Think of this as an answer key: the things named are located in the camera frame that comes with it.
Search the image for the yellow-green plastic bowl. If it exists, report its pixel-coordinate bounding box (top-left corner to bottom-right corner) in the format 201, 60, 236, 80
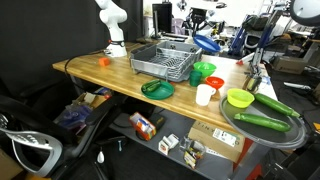
226, 88, 256, 109

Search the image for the round gray metal tray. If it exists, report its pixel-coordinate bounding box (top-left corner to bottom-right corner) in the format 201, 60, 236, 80
218, 94, 308, 149

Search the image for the white power strip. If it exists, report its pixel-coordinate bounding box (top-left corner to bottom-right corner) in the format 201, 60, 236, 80
283, 81, 313, 91

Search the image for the gray wire dish rack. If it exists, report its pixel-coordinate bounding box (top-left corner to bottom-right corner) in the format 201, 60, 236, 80
129, 46, 196, 83

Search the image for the dark green plastic cup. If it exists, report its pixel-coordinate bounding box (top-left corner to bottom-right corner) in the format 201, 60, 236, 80
189, 70, 203, 88

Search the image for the black computer monitor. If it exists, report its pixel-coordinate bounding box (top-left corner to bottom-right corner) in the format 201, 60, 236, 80
151, 3, 173, 34

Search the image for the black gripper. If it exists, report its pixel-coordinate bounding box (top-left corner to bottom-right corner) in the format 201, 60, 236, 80
191, 8, 208, 36

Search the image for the small black box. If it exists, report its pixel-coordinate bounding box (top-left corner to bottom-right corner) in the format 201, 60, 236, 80
148, 113, 167, 132

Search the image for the labelled brown cardboard box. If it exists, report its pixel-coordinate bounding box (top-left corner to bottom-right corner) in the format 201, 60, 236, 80
187, 119, 247, 164

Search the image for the open box of clutter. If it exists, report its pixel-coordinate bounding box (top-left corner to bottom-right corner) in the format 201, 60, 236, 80
54, 87, 113, 134

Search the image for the dark green plastic plate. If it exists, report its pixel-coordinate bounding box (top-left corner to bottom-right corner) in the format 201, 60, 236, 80
140, 79, 175, 101

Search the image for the orange and white carton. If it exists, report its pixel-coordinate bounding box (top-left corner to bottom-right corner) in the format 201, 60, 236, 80
128, 111, 157, 142

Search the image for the small steel pitcher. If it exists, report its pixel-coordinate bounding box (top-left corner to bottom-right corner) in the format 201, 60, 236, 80
245, 74, 263, 94

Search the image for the small green cucumber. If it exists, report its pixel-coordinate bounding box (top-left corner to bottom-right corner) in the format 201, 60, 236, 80
145, 84, 162, 93
142, 79, 161, 89

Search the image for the orange plastic bowl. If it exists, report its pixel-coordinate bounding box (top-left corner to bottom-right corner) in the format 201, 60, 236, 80
204, 75, 226, 90

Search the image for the small orange block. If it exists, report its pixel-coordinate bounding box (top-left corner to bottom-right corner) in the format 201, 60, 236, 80
98, 56, 111, 67

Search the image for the small white box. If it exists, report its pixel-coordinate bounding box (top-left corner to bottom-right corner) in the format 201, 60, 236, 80
157, 133, 180, 157

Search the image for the blue plastic plate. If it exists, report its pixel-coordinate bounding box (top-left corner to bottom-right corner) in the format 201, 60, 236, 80
192, 33, 222, 54

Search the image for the black office chair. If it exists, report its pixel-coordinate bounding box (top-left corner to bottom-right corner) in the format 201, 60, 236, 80
0, 93, 126, 180

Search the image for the long green cucumber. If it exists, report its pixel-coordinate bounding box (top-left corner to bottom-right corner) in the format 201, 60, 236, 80
253, 93, 301, 118
233, 112, 292, 133

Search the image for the bright green plastic bowl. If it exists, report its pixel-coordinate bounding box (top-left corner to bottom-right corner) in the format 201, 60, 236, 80
192, 61, 218, 79

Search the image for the metal clamp stand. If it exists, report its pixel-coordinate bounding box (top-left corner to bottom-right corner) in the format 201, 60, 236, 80
248, 9, 284, 79

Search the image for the white plastic mug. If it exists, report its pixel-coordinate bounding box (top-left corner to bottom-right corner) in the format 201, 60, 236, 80
195, 83, 218, 107

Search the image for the gray lower table shelf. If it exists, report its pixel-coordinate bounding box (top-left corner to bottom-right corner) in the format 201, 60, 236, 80
109, 106, 268, 180

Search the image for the clear plastic container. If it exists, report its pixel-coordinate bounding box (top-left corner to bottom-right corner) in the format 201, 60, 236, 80
179, 136, 207, 170

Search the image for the black power cable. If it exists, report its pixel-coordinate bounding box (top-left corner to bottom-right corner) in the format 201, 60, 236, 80
63, 49, 108, 95

